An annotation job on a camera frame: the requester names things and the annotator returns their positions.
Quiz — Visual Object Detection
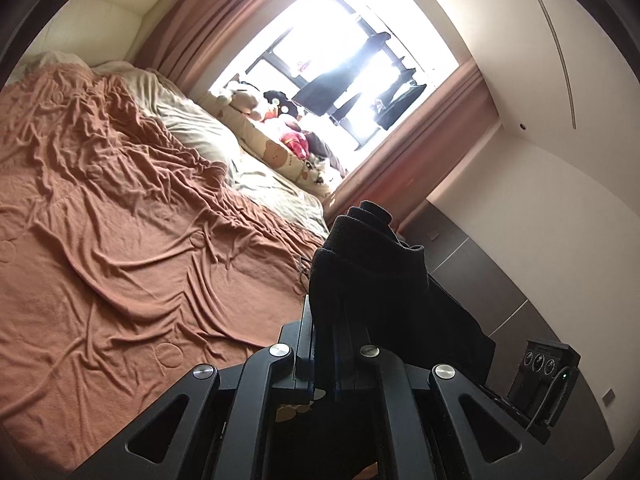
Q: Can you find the thin black cable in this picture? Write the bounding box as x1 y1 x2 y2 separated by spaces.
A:
294 254 314 291

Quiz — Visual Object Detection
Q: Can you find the cream padded headboard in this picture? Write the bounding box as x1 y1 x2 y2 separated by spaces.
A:
14 0 169 69

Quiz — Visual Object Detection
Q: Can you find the bear print long cushion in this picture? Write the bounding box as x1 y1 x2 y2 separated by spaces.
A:
199 94 334 199

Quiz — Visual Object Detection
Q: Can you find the cream plush toy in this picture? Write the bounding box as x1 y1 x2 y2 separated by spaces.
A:
209 82 261 119

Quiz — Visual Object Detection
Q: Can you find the red plush toy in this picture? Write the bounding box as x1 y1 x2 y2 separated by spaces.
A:
277 114 311 159

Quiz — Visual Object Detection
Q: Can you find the black bear print T-shirt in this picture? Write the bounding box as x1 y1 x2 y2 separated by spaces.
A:
307 199 497 402

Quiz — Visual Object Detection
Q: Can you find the hanging dark garment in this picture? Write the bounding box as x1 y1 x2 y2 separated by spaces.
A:
372 82 429 131
292 32 394 119

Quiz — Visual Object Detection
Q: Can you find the brown curtain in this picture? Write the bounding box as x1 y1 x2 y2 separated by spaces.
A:
324 57 502 222
134 0 321 99

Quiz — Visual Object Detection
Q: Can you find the black white plush toy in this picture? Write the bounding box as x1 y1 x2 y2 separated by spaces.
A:
262 89 296 121

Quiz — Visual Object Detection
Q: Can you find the bright window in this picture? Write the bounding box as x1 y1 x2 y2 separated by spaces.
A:
209 0 474 167

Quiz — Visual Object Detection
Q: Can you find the dark clothes pile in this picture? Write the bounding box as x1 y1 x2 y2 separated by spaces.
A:
304 129 346 176

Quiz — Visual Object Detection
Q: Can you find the white brown plush toy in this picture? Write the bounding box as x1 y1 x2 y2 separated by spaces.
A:
299 154 331 181

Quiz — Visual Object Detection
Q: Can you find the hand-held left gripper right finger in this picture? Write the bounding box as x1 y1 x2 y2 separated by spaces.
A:
324 319 562 480

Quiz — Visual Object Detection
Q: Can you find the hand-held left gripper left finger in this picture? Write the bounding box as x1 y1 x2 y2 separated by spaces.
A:
75 295 317 480

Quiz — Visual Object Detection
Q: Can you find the black braided cable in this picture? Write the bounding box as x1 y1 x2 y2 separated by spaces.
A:
542 367 574 429

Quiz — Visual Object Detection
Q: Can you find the bed with brown blanket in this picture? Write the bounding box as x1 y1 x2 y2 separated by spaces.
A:
0 64 331 467

